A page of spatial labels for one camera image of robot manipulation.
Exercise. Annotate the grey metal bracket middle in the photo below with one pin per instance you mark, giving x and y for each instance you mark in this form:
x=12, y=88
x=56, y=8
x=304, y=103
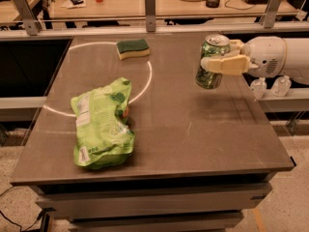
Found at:
x=150, y=15

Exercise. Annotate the black mesh pen cup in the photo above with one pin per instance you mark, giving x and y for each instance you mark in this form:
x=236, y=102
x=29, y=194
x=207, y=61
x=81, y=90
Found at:
x=212, y=3

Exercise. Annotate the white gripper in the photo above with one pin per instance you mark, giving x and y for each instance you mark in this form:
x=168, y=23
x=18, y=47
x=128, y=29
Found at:
x=265, y=56

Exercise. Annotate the grey metal bracket right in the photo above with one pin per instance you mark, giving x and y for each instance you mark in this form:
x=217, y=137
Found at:
x=269, y=17

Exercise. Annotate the clear sanitizer bottle right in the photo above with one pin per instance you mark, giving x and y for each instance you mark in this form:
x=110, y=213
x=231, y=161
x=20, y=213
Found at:
x=281, y=86

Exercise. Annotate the clear sanitizer bottle left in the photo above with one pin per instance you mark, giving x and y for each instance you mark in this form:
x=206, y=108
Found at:
x=258, y=87

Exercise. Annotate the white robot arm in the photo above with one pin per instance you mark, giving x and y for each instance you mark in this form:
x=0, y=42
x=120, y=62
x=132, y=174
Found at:
x=296, y=65

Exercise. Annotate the green yellow sponge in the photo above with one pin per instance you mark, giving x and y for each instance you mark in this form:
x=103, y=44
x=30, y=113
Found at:
x=134, y=48

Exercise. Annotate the green rice chip bag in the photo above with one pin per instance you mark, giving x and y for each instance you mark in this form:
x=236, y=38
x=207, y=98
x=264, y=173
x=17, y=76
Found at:
x=102, y=136

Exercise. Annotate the clear sanitizer bottle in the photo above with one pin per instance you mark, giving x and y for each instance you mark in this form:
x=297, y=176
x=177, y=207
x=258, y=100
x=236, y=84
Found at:
x=258, y=87
x=281, y=86

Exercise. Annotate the grey metal bracket left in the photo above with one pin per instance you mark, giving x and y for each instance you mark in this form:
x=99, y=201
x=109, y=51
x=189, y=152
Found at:
x=31, y=24

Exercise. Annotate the green soda can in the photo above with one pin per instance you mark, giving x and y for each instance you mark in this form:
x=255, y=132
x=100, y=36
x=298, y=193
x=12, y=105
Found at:
x=215, y=45

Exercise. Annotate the grey metal bracket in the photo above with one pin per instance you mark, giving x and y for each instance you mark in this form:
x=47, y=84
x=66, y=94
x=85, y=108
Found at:
x=269, y=17
x=150, y=15
x=31, y=24

